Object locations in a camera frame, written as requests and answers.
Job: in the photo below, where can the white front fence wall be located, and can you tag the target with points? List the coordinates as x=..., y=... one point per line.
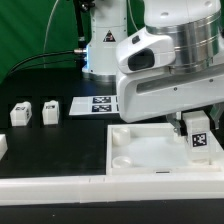
x=102, y=188

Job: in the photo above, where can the white marker sheet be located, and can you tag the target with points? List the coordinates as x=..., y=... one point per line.
x=93, y=105

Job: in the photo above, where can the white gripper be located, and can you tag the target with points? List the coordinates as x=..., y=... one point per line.
x=160, y=74

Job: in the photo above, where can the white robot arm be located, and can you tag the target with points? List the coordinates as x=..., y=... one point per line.
x=184, y=19

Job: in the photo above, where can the white square table top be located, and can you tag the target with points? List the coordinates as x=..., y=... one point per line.
x=137, y=149

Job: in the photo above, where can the white block left edge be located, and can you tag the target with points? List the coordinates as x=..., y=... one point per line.
x=3, y=145

